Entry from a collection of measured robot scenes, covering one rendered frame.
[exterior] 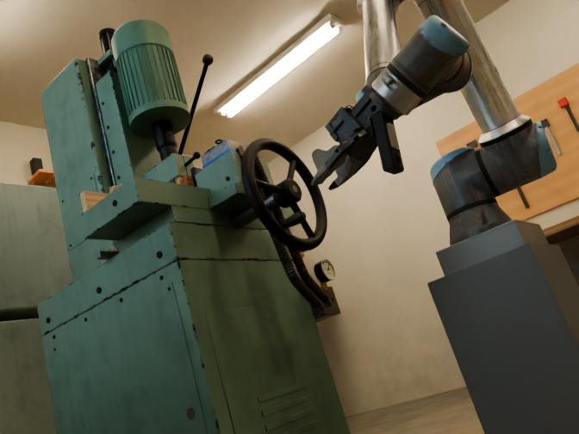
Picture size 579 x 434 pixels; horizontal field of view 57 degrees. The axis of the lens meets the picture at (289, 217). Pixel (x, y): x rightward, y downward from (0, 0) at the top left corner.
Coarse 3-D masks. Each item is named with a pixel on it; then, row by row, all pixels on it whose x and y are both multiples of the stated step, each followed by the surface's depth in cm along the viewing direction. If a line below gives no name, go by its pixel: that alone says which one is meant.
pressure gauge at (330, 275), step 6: (318, 264) 146; (324, 264) 146; (330, 264) 149; (318, 270) 145; (324, 270) 145; (330, 270) 147; (318, 276) 145; (324, 276) 144; (330, 276) 146; (324, 282) 146; (324, 288) 146
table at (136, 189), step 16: (112, 192) 117; (128, 192) 113; (144, 192) 114; (160, 192) 117; (176, 192) 121; (192, 192) 126; (208, 192) 130; (224, 192) 126; (240, 192) 124; (96, 208) 120; (112, 208) 116; (128, 208) 113; (144, 208) 116; (160, 208) 119; (208, 208) 128; (224, 208) 130; (240, 208) 134; (288, 208) 156; (96, 224) 120; (112, 224) 119; (128, 224) 122
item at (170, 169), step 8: (168, 160) 145; (176, 160) 144; (184, 160) 147; (152, 168) 149; (160, 168) 147; (168, 168) 145; (176, 168) 143; (184, 168) 145; (144, 176) 151; (152, 176) 149; (160, 176) 147; (168, 176) 145; (176, 176) 143
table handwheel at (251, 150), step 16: (256, 144) 120; (272, 144) 126; (288, 160) 132; (288, 176) 128; (304, 176) 134; (256, 192) 112; (272, 192) 123; (288, 192) 121; (320, 192) 134; (256, 208) 112; (272, 208) 126; (320, 208) 132; (240, 224) 131; (272, 224) 113; (304, 224) 124; (320, 224) 129; (288, 240) 115; (304, 240) 119; (320, 240) 124
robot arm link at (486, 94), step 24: (432, 0) 143; (456, 0) 143; (456, 24) 143; (480, 48) 144; (480, 72) 144; (480, 96) 146; (504, 96) 145; (480, 120) 149; (504, 120) 145; (528, 120) 151; (480, 144) 152; (504, 144) 145; (528, 144) 144; (504, 168) 147; (528, 168) 145; (552, 168) 145; (504, 192) 153
